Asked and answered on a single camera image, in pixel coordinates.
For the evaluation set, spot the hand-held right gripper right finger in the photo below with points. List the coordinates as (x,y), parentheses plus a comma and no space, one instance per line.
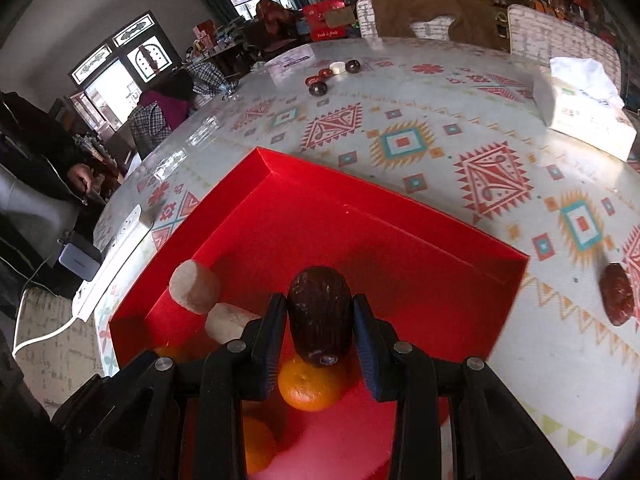
(365,352)

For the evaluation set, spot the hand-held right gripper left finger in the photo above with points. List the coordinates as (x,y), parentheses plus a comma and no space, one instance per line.
(272,332)

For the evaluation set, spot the beige puffed rice cylinder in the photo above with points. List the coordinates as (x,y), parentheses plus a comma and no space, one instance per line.
(192,285)
(227,322)

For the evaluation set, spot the large dark red jujube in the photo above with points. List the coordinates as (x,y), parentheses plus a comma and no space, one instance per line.
(317,310)

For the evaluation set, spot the orange mandarin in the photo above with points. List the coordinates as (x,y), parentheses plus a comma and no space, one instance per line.
(310,387)
(256,442)

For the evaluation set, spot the red cardboard box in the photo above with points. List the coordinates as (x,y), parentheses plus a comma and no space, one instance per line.
(350,240)

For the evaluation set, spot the white power strip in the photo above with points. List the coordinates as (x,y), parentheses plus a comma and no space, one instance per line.
(115,255)

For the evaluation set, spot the grey charger box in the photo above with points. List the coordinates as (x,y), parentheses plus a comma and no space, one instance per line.
(77,259)

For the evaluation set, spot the checkered cloth chair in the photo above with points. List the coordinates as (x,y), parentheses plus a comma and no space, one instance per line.
(150,127)
(207,77)

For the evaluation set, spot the tiny dark jujube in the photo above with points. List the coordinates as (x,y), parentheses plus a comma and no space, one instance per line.
(353,66)
(318,89)

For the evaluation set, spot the purple cloth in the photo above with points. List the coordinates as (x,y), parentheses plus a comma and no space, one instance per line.
(170,105)

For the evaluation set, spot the patterned tablecloth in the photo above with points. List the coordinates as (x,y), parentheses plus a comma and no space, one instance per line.
(425,110)

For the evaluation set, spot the small wrinkled red jujube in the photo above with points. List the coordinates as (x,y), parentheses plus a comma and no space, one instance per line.
(617,295)

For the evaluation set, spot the tiny white rice cake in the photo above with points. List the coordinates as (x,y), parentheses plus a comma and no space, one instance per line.
(338,67)

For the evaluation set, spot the ornate glass window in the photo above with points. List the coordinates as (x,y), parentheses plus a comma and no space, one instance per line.
(120,70)

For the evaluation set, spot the red carton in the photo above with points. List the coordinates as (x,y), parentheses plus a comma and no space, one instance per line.
(325,20)

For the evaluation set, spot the white tissue box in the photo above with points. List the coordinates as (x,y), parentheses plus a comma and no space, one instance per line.
(585,105)

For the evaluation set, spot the chair with brown cloth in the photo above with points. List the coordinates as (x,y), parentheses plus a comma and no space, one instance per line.
(430,15)

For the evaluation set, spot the white patterned chair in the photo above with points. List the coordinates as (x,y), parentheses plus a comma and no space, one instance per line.
(550,35)

